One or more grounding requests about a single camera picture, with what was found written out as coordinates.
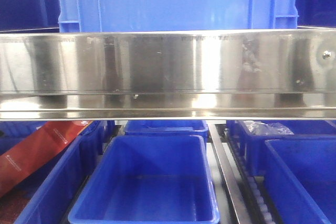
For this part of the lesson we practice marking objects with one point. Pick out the stainless steel shelf beam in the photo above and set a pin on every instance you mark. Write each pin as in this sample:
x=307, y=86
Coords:
x=214, y=74

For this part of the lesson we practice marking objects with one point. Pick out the blue centre rear bin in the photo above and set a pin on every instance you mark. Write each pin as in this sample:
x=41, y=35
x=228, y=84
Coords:
x=167, y=127

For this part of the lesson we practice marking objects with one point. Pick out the roller track strip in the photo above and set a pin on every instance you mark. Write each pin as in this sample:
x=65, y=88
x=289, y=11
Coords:
x=258, y=202

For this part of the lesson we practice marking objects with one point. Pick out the blue left front bin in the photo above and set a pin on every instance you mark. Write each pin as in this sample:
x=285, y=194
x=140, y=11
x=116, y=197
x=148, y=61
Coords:
x=45, y=195

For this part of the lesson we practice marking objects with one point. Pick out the red packaging pouch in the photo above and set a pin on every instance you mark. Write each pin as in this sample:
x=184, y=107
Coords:
x=36, y=150

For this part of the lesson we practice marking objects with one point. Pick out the blue right front bin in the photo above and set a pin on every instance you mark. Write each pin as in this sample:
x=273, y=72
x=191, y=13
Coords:
x=300, y=179

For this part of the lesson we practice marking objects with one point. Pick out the blue bin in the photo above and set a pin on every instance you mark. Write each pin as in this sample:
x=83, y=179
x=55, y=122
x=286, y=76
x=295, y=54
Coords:
x=167, y=127
x=147, y=179
x=300, y=179
x=45, y=195
x=252, y=147

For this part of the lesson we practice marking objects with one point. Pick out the clear plastic bag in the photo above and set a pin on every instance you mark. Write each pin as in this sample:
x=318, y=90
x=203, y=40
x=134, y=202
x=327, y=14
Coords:
x=261, y=128

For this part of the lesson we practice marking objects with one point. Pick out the blue right rear bin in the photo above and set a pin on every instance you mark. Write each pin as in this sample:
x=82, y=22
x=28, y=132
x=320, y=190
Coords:
x=252, y=147

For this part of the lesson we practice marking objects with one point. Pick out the steel shelf divider rail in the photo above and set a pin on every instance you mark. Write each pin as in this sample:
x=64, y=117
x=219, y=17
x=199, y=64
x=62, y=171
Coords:
x=238, y=209

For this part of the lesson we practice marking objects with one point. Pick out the large blue crate upper shelf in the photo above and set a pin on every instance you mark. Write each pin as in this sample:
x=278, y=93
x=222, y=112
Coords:
x=169, y=15

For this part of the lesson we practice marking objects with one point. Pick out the blue centre front bin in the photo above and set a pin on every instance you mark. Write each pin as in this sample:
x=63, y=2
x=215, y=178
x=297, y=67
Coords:
x=147, y=179

